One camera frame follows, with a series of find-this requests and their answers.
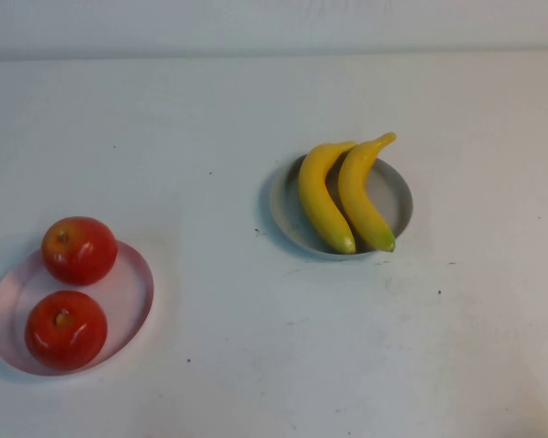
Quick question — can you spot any yellow banana short stem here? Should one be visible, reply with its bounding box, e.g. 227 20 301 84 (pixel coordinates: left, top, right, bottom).
298 140 358 256

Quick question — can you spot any yellow banana long stem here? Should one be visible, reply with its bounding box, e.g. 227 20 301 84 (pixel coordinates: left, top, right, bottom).
337 131 398 253

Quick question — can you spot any red apple with yellow patch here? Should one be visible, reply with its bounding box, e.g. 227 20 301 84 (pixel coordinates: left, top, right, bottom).
41 215 119 287

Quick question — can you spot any grey round plate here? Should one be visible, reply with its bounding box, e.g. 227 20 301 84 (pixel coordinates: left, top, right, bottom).
268 152 415 263

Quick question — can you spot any pink round plate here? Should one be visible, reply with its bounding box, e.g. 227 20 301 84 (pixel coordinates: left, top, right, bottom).
0 240 155 377

